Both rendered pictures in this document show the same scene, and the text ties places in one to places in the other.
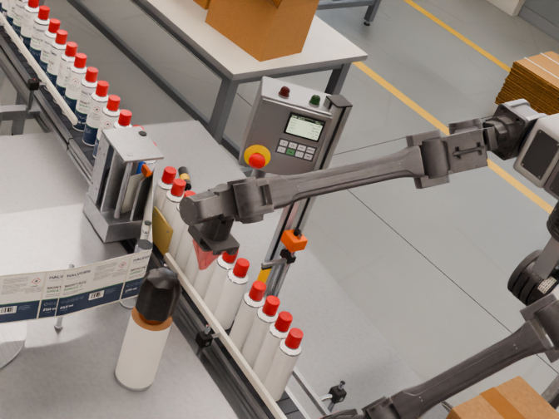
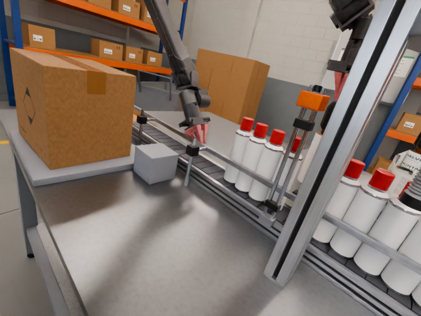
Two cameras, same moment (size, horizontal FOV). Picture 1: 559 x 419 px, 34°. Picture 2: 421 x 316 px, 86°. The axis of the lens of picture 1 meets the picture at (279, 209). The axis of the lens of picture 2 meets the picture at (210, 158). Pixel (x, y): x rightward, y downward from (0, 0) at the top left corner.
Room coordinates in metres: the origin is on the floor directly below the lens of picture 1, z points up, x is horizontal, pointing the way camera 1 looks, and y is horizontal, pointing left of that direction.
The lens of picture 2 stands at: (2.14, -0.26, 1.20)
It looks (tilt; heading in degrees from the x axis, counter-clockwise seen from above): 22 degrees down; 175
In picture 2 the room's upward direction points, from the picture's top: 13 degrees clockwise
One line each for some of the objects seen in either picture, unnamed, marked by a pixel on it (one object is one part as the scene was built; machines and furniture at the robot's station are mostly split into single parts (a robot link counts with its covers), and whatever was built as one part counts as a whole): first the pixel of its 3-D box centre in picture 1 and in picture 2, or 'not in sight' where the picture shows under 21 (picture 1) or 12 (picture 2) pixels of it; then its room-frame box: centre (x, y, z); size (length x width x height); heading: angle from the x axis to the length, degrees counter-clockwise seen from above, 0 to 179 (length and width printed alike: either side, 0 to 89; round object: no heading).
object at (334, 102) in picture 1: (294, 218); (348, 123); (1.80, -0.04, 1.17); 0.04 x 0.04 x 0.67; 46
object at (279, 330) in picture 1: (273, 347); (252, 158); (1.54, -0.10, 0.98); 0.05 x 0.05 x 0.20
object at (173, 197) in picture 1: (170, 213); not in sight; (1.89, 0.26, 0.98); 0.05 x 0.05 x 0.20
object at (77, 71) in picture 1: (75, 85); not in sight; (2.32, 0.70, 0.98); 0.05 x 0.05 x 0.20
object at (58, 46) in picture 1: (56, 61); not in sight; (2.42, 0.80, 0.98); 0.05 x 0.05 x 0.20
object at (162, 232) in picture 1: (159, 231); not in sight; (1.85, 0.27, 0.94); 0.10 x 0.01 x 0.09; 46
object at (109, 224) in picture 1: (124, 184); not in sight; (1.90, 0.40, 1.01); 0.14 x 0.13 x 0.26; 46
